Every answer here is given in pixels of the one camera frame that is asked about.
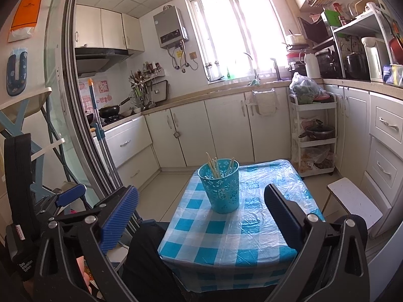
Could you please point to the green cutting board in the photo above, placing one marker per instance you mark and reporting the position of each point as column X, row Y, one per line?
column 330, row 17

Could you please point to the plastic bag of vegetables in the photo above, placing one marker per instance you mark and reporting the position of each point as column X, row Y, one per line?
column 303, row 88

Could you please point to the cream base kitchen cabinets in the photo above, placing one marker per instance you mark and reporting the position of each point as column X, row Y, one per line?
column 226, row 125

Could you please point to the red pot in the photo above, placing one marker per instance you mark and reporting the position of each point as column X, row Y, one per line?
column 396, row 47

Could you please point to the blue white checked tablecloth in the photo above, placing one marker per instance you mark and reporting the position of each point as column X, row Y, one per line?
column 220, row 236

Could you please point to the person's left hand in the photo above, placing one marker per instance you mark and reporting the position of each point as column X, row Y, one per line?
column 83, row 267

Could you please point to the white stool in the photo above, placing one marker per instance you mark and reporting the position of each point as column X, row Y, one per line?
column 352, row 198

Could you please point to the red white appliance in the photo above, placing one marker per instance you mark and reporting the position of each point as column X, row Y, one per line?
column 294, row 59

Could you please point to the dark straight faucet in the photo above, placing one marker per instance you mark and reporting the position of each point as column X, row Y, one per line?
column 276, row 69

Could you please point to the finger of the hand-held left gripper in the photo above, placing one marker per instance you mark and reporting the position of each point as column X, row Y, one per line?
column 71, row 193

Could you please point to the pink wall stickers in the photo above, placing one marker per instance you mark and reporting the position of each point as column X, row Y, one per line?
column 102, row 88

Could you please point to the wall utensil rack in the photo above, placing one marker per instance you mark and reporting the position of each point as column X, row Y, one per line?
column 143, row 78

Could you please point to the person's black trousers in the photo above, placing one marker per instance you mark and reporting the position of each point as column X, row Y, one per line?
column 141, row 258

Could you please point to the silver water heater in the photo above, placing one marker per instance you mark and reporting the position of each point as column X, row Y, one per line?
column 168, row 26

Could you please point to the black frying pan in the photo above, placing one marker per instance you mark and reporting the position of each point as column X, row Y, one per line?
column 108, row 110

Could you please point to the white countertop shelf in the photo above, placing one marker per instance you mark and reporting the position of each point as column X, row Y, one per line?
column 355, row 23

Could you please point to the row of wooden chopsticks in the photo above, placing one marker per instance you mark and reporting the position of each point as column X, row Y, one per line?
column 215, row 168

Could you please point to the black microwave oven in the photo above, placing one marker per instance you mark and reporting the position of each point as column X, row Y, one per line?
column 314, row 30

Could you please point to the green bottle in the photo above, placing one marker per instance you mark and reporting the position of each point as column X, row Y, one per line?
column 229, row 74

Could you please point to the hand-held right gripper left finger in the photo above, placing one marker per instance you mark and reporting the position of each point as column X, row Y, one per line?
column 121, row 217

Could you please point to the dark pot with lid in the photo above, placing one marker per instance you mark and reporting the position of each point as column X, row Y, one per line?
column 318, row 130

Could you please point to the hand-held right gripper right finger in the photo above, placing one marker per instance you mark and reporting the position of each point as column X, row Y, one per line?
column 283, row 217

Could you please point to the white pot with lid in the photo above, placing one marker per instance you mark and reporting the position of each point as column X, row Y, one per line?
column 294, row 39

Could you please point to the green dish cloth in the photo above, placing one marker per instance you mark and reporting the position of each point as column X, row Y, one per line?
column 255, row 81

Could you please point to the teal plastic basket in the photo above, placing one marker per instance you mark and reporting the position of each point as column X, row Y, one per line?
column 220, row 195

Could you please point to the kitchen window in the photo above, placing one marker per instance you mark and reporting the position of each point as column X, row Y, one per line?
column 239, row 31

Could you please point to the wall socket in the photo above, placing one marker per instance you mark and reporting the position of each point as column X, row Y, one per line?
column 192, row 56

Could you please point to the white rolling cart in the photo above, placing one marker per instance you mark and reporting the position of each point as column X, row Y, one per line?
column 311, row 107

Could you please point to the hanging baking tray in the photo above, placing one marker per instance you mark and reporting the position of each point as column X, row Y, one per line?
column 161, row 90

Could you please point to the blue printed packet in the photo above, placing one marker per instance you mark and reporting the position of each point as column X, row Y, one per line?
column 388, row 74

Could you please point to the range hood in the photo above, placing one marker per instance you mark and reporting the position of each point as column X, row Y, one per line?
column 94, row 61

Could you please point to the dark blue u-shaped pouch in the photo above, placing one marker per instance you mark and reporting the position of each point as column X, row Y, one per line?
column 12, row 75

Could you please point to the chrome curved faucet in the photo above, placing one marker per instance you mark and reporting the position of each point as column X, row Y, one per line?
column 253, row 69

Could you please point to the blue mop with orange tip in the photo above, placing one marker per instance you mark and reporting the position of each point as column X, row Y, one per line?
column 94, row 107

